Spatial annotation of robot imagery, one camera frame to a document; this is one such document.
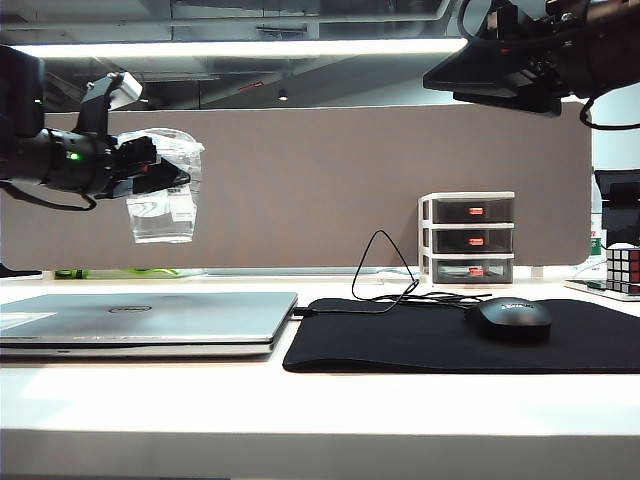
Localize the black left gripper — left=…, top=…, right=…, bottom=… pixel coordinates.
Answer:
left=93, top=133, right=192, bottom=200

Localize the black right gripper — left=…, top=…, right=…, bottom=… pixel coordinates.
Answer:
left=422, top=0, right=594, bottom=117

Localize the clear plastic cup with lid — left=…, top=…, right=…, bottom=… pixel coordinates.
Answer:
left=115, top=127, right=206, bottom=245

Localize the silver Dell laptop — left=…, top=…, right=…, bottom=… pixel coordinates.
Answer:
left=0, top=292, right=299, bottom=361

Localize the long ceiling light strip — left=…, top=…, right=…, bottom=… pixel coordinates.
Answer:
left=7, top=38, right=469, bottom=59

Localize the black flat object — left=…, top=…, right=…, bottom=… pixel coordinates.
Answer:
left=0, top=263, right=44, bottom=279

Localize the grey desk partition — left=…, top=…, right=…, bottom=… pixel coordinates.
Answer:
left=0, top=105, right=594, bottom=271

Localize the black monitor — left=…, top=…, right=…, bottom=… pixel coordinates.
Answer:
left=597, top=169, right=640, bottom=249

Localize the clear bottle with green label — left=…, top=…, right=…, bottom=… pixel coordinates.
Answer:
left=589, top=172, right=604, bottom=259

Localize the white flat tray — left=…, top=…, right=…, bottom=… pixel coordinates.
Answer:
left=563, top=278, right=640, bottom=302

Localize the Rubik's cube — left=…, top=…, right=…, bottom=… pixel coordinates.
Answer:
left=605, top=243, right=640, bottom=295

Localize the black computer mouse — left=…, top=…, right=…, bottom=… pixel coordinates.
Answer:
left=464, top=298, right=553, bottom=344

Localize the black mouse pad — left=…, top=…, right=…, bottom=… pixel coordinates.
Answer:
left=282, top=298, right=640, bottom=375

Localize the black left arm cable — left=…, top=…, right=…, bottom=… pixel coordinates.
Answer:
left=0, top=179, right=97, bottom=212

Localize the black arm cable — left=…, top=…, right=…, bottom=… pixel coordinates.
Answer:
left=579, top=94, right=640, bottom=131
left=0, top=179, right=97, bottom=212

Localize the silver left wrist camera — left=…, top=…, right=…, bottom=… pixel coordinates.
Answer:
left=77, top=71, right=145, bottom=136

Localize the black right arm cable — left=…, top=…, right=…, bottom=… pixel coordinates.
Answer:
left=579, top=94, right=640, bottom=131

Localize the dark drawer with red handle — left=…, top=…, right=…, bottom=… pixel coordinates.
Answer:
left=432, top=258, right=515, bottom=285
left=432, top=228, right=515, bottom=254
left=432, top=198, right=515, bottom=224

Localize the white drawer organizer frame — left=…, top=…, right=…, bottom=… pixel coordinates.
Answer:
left=418, top=191, right=516, bottom=289

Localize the aluminium divider base rail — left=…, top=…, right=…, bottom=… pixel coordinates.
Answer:
left=204, top=267, right=421, bottom=277

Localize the black mouse cable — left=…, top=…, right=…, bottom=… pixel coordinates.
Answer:
left=292, top=229, right=494, bottom=317

